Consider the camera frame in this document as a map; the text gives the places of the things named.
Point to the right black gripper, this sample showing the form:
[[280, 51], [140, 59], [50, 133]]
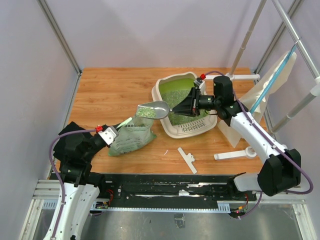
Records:
[[190, 106]]

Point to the metal litter scoop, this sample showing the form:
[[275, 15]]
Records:
[[155, 110]]

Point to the green cat litter bag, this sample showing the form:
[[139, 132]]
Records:
[[134, 133]]

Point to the white plastic bag clip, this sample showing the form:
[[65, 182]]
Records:
[[189, 159]]

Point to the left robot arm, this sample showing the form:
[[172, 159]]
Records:
[[79, 186]]

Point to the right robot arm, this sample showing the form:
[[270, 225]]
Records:
[[280, 169]]

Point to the beige green litter box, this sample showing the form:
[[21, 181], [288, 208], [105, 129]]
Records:
[[182, 121]]

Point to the black cloth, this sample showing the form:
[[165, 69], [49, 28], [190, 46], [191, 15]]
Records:
[[71, 147]]

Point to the white metal drying rack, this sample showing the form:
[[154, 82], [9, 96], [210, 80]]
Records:
[[287, 24]]

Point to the teal clothes hanger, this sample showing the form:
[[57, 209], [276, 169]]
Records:
[[274, 77]]

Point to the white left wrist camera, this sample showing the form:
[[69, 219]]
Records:
[[109, 135]]

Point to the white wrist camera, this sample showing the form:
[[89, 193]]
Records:
[[109, 135], [200, 83]]

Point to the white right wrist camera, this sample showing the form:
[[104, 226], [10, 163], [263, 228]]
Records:
[[200, 83]]

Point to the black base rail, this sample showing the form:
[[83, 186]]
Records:
[[170, 193]]

